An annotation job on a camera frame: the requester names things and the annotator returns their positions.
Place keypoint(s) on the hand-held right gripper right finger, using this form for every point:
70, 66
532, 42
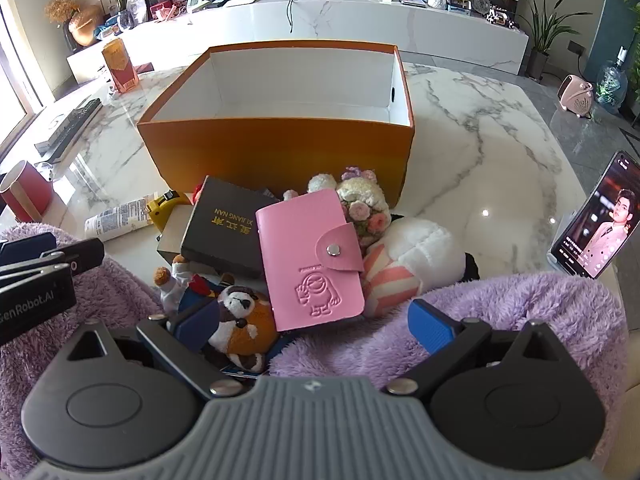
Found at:
430, 327

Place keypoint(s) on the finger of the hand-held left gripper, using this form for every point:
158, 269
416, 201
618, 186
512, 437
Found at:
25, 247
80, 257

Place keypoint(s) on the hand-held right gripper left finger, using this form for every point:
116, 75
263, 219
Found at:
192, 327

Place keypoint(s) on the raccoon plush toy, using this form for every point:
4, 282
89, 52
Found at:
245, 320

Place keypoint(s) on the white rabbit plush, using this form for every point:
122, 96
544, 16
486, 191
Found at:
425, 250

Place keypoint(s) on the small brown cardboard box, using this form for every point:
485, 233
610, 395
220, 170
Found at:
170, 237

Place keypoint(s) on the dark brown gift box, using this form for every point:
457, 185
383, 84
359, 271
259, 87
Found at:
220, 225

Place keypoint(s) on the pink card holder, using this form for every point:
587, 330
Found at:
300, 255

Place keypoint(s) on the crochet flower bouquet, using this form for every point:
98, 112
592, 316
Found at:
362, 200

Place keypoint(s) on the orange cardboard box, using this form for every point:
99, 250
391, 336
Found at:
280, 155

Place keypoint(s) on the white cream tube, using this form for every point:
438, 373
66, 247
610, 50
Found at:
115, 220

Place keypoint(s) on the red paper cup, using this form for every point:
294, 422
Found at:
30, 192

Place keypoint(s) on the purple fluffy blanket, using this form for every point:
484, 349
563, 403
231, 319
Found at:
525, 305

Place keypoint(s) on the yellow tape measure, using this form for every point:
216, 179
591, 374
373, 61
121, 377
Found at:
165, 205

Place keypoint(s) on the white flat device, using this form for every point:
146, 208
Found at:
52, 132

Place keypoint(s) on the black remote control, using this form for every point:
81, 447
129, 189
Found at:
77, 127

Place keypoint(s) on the orange bottle gift box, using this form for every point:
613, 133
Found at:
120, 67

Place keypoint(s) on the dark red box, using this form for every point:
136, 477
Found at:
145, 68

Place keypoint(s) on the smartphone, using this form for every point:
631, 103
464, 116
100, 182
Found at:
605, 220

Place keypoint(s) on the copper vase with dried flowers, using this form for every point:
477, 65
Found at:
85, 25

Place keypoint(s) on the pink space heater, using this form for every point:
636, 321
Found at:
575, 95

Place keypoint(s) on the white desk thermometer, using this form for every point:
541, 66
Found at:
196, 2

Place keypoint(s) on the blue water jug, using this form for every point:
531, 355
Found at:
611, 80

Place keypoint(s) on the white marble tv cabinet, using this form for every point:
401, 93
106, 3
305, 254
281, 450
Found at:
350, 20

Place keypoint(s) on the black white toy car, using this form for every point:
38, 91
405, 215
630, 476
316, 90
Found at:
502, 16

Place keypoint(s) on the potted green plant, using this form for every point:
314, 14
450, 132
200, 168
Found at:
542, 25

